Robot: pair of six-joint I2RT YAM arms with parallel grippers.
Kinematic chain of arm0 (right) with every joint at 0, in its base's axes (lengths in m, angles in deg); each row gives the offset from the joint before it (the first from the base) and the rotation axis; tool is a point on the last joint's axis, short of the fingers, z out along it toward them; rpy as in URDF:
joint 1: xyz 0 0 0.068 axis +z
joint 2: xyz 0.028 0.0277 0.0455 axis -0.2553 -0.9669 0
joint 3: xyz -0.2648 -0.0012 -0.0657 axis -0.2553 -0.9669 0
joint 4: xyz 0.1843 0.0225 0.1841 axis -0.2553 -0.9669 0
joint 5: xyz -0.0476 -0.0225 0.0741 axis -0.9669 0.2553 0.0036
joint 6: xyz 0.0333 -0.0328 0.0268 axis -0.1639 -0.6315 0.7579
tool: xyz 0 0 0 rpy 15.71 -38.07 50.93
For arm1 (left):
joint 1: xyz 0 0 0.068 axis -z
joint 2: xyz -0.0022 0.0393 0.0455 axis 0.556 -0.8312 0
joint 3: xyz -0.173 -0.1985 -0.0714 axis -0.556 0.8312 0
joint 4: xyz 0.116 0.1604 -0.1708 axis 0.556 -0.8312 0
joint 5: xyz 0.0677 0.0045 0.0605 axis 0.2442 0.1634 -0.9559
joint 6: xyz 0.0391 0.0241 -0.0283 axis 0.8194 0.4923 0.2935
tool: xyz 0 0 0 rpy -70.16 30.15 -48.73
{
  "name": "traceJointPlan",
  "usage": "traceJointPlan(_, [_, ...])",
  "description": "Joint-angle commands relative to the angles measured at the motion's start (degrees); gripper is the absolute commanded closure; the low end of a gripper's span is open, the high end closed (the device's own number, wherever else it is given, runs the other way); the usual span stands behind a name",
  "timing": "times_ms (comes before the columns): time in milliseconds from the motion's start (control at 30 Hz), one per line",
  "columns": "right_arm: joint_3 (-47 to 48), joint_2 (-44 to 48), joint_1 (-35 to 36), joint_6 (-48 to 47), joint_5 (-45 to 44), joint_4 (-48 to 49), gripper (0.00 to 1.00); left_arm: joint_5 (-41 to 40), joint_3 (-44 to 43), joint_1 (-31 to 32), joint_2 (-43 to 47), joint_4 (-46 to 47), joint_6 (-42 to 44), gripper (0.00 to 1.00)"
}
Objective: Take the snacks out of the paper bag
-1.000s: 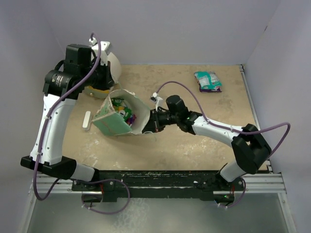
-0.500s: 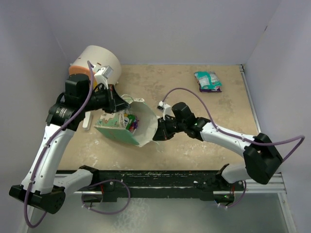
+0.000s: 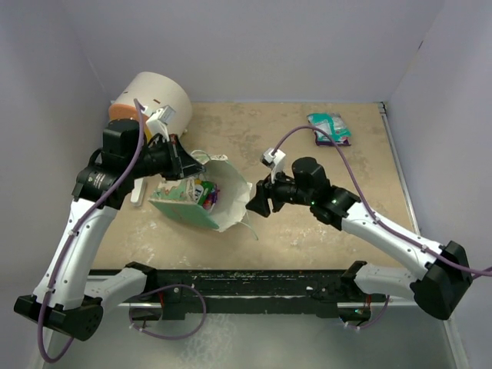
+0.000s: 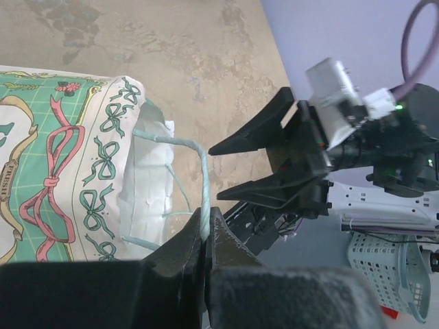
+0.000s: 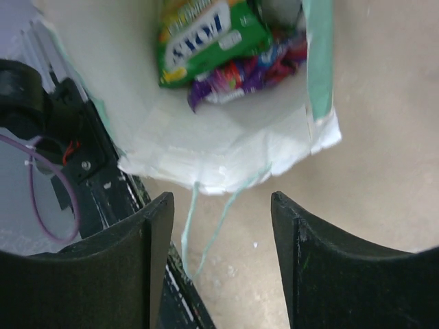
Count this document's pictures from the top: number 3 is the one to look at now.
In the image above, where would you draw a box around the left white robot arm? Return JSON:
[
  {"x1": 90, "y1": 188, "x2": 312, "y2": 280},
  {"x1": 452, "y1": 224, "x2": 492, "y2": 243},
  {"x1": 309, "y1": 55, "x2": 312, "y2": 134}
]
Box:
[{"x1": 14, "y1": 118, "x2": 204, "y2": 341}]

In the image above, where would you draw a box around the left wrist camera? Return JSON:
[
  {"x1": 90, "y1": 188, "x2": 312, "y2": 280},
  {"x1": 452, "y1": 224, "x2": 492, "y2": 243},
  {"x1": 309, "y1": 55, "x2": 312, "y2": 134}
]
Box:
[{"x1": 146, "y1": 105, "x2": 175, "y2": 135}]

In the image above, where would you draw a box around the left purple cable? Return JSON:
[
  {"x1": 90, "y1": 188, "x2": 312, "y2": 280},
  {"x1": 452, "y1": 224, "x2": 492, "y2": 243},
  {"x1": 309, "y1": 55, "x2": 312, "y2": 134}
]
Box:
[{"x1": 37, "y1": 98, "x2": 151, "y2": 363}]

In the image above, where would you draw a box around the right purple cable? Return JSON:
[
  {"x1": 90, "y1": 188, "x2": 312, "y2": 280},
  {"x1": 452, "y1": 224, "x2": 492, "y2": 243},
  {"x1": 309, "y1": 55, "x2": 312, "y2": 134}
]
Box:
[{"x1": 271, "y1": 125, "x2": 492, "y2": 280}]

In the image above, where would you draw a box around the green fox's candy bag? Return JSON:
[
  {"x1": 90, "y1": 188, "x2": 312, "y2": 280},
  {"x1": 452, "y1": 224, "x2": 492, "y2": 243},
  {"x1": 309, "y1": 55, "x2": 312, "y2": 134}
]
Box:
[
  {"x1": 193, "y1": 179, "x2": 215, "y2": 205},
  {"x1": 202, "y1": 189, "x2": 219, "y2": 211}
]

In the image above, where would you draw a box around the white cylinder orange rim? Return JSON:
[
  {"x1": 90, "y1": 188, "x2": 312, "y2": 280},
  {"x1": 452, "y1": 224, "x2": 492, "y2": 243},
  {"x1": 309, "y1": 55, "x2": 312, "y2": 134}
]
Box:
[{"x1": 108, "y1": 71, "x2": 192, "y2": 136}]

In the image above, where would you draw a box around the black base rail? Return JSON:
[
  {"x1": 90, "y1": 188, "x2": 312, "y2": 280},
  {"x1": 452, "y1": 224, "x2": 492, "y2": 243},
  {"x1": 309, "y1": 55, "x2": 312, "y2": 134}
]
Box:
[{"x1": 128, "y1": 269, "x2": 385, "y2": 320}]

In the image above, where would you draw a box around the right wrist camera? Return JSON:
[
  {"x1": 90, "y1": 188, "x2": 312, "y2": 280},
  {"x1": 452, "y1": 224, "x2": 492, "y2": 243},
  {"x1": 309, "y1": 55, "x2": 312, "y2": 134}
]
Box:
[{"x1": 261, "y1": 148, "x2": 286, "y2": 183}]

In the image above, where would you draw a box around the purple cable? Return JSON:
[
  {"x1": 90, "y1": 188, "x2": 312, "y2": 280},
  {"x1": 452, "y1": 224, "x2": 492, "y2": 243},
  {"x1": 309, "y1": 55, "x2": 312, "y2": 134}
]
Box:
[
  {"x1": 37, "y1": 98, "x2": 151, "y2": 363},
  {"x1": 271, "y1": 125, "x2": 492, "y2": 280}
]

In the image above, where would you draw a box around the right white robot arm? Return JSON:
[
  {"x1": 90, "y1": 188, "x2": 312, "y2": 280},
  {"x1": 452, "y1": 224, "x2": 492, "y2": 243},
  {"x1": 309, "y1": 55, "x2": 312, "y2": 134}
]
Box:
[{"x1": 246, "y1": 149, "x2": 472, "y2": 321}]

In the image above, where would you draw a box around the small white flat bar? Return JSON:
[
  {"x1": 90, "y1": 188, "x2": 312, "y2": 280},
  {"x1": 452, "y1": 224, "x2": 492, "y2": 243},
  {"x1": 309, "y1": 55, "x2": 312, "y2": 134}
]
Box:
[{"x1": 130, "y1": 178, "x2": 147, "y2": 208}]

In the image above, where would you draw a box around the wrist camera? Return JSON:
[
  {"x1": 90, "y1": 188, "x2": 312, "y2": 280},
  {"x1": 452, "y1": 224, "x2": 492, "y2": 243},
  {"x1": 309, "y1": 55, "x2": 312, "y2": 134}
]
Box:
[
  {"x1": 261, "y1": 148, "x2": 286, "y2": 183},
  {"x1": 146, "y1": 105, "x2": 175, "y2": 135}
]

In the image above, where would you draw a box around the green floral paper bag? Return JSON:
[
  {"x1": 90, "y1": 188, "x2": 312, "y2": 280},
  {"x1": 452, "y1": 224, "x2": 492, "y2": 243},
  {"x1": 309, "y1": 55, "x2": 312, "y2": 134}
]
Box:
[{"x1": 149, "y1": 150, "x2": 258, "y2": 239}]

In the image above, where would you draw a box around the purple Fox's candy bag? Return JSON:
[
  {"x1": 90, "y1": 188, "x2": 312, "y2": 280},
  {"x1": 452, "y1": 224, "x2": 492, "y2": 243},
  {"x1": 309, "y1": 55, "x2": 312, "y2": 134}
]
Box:
[{"x1": 314, "y1": 131, "x2": 351, "y2": 147}]

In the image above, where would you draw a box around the teal Fox's candy bag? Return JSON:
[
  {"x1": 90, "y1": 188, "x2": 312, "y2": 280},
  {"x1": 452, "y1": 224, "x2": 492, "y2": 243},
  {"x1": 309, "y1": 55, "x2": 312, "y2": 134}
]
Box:
[{"x1": 307, "y1": 113, "x2": 351, "y2": 138}]

